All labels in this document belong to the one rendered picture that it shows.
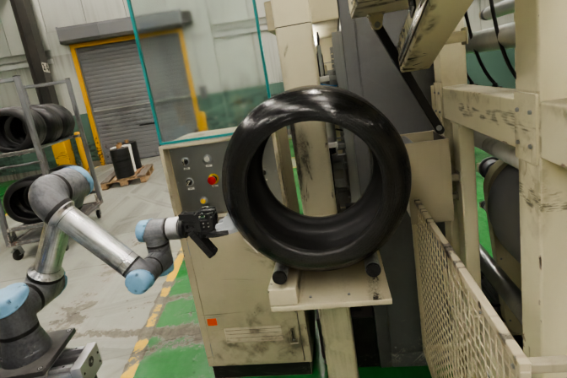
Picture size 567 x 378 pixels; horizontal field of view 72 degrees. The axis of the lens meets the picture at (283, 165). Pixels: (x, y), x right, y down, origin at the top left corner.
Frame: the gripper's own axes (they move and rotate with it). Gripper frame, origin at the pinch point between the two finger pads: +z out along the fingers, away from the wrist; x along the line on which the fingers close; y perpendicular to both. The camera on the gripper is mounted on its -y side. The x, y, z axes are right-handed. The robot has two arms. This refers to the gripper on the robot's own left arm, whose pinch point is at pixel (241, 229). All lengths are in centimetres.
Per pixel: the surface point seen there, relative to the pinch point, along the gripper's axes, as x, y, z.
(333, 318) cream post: 27, -53, 25
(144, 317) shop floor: 112, -105, -114
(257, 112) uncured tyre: -8.7, 37.3, 12.8
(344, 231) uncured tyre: 13.0, -9.3, 32.9
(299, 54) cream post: 26, 53, 24
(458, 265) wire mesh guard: -29, -2, 59
